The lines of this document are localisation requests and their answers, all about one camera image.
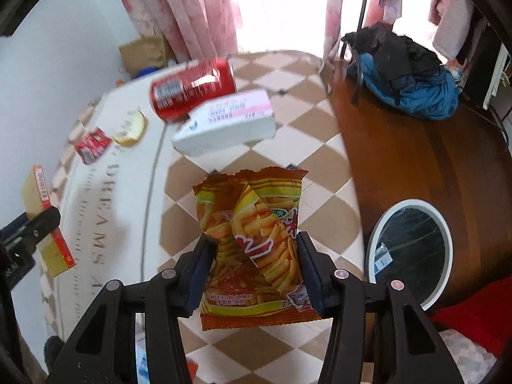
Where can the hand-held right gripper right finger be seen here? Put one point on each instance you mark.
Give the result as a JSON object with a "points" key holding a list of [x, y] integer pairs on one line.
{"points": [[310, 280]]}

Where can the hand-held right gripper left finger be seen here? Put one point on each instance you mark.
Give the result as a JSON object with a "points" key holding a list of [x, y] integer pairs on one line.
{"points": [[200, 276]]}

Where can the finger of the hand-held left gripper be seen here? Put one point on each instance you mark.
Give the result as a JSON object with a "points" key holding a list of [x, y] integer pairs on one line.
{"points": [[40, 224]]}

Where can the yellow box red edge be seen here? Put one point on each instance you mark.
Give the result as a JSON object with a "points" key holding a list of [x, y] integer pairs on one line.
{"points": [[34, 192]]}

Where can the orange fries snack packet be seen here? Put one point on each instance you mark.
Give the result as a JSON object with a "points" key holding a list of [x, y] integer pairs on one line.
{"points": [[256, 224]]}

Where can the small red packet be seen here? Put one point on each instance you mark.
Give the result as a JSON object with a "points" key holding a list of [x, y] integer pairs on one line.
{"points": [[92, 146]]}

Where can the white round trash bin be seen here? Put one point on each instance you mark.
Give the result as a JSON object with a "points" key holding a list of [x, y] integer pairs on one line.
{"points": [[424, 228]]}

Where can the yellow fruit peel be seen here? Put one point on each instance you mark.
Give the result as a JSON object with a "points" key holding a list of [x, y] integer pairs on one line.
{"points": [[132, 130]]}

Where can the white box pink label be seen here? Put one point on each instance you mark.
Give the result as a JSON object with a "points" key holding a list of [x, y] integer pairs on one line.
{"points": [[228, 132]]}

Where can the red soda can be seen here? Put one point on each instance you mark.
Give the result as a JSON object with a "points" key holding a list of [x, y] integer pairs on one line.
{"points": [[188, 88]]}

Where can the checkered brown tablecloth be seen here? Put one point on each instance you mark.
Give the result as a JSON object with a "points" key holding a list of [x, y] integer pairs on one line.
{"points": [[280, 160]]}

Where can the red blanket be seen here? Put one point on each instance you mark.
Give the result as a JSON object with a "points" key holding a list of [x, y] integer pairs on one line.
{"points": [[472, 316]]}

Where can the checkered pastel pillow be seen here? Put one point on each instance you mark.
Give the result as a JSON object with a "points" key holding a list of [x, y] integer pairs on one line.
{"points": [[468, 356]]}

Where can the brown paper bag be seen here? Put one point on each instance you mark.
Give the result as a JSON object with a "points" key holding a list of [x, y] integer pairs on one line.
{"points": [[144, 52]]}

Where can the blue jacket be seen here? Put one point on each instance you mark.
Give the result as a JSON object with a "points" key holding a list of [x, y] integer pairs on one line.
{"points": [[424, 100]]}

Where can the black garment pile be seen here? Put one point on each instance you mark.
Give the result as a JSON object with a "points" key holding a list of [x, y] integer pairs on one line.
{"points": [[400, 56]]}

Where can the wide pink floral curtain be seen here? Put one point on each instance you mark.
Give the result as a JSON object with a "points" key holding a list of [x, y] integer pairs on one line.
{"points": [[180, 8]]}

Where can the black metal clothes rack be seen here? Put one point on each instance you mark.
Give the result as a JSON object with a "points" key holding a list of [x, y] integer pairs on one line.
{"points": [[362, 16]]}

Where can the narrow pink floral curtain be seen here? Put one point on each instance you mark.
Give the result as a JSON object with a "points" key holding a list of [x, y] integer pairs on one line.
{"points": [[334, 8]]}

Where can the pink fleece coat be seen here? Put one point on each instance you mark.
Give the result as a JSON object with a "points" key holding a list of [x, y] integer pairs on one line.
{"points": [[452, 24]]}

